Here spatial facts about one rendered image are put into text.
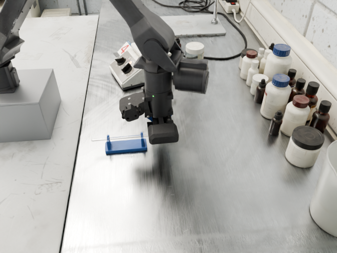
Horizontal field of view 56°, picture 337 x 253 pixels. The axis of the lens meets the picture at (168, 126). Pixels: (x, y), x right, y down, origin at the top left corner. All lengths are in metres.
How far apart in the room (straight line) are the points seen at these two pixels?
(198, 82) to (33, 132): 0.43
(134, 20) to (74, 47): 0.67
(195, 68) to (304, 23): 0.56
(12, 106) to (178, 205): 0.43
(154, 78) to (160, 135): 0.11
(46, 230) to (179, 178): 0.28
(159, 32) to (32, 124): 0.40
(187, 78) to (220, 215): 0.27
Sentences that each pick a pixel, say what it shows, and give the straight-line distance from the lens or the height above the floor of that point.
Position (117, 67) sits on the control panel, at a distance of 1.02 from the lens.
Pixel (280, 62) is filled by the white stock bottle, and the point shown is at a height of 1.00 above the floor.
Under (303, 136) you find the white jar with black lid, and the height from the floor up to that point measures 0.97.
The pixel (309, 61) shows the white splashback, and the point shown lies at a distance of 0.99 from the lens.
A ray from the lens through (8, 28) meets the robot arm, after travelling 0.75.
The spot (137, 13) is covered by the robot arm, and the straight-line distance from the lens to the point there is 0.60.
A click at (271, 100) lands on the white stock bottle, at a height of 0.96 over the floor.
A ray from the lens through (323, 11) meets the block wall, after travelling 1.02.
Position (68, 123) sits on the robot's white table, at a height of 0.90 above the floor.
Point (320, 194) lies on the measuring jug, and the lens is 0.64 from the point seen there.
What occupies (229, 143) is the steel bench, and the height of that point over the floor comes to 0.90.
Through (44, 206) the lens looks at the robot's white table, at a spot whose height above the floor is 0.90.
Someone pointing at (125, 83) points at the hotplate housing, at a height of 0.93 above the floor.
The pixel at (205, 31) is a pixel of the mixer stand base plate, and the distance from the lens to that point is 1.32.
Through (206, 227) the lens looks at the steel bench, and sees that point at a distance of 0.64.
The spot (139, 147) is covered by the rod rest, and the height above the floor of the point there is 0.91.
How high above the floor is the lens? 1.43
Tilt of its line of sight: 40 degrees down
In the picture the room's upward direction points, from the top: straight up
